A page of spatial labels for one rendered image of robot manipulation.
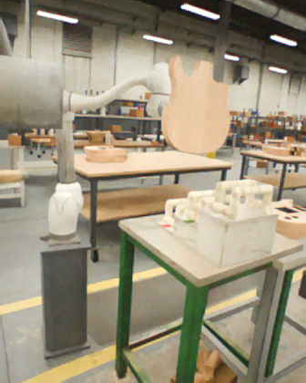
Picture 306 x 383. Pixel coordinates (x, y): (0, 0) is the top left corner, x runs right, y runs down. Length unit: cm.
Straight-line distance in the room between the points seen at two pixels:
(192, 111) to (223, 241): 56
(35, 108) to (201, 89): 82
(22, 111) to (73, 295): 134
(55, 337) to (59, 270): 44
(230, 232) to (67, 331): 126
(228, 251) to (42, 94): 76
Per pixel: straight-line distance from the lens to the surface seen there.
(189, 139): 129
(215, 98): 137
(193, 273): 102
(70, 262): 171
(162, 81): 158
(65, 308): 187
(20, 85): 66
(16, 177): 82
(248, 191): 105
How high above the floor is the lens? 143
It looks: 13 degrees down
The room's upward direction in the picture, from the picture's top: 4 degrees clockwise
